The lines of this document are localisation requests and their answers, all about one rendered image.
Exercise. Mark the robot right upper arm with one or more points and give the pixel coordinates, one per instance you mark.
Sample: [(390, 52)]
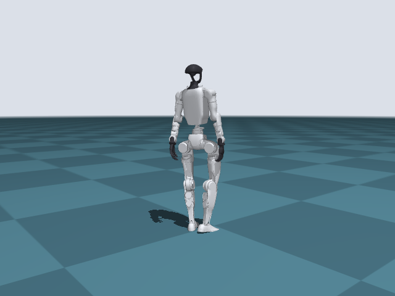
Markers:
[(210, 95)]

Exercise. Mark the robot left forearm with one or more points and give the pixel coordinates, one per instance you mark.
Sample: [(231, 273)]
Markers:
[(175, 130)]

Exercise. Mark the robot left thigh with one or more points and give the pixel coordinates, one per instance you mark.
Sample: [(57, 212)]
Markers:
[(187, 161)]

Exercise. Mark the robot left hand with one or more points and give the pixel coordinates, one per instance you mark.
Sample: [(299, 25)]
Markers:
[(172, 148)]

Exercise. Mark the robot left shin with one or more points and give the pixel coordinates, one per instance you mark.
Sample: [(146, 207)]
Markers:
[(190, 202)]

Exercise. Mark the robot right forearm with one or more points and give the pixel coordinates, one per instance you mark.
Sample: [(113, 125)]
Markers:
[(218, 128)]

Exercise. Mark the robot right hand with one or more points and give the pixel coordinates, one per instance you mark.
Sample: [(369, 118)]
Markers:
[(221, 149)]

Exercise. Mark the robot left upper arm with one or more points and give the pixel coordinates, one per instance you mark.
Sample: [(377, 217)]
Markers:
[(178, 107)]

